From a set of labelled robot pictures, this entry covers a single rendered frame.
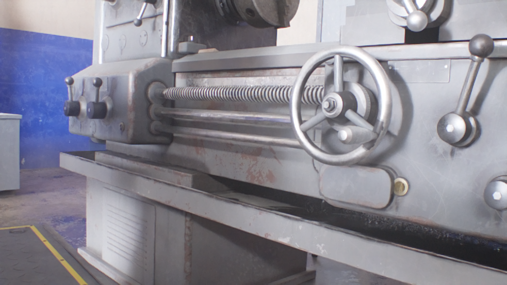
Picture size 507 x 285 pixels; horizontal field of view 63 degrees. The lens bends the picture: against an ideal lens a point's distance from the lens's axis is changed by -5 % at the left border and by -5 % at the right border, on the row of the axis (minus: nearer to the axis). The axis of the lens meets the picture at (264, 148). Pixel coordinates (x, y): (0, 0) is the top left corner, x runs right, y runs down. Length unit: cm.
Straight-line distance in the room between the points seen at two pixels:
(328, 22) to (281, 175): 408
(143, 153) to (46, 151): 315
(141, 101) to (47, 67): 337
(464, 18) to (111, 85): 116
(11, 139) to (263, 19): 224
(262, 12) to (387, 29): 75
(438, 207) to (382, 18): 33
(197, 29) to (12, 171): 210
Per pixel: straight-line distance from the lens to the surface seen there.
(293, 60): 111
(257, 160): 121
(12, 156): 332
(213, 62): 133
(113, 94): 153
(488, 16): 72
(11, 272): 102
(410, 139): 75
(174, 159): 152
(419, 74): 75
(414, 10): 68
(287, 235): 92
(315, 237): 87
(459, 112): 67
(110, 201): 179
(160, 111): 143
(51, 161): 482
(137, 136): 145
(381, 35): 79
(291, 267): 177
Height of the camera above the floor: 67
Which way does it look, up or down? 5 degrees down
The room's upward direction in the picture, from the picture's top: 3 degrees clockwise
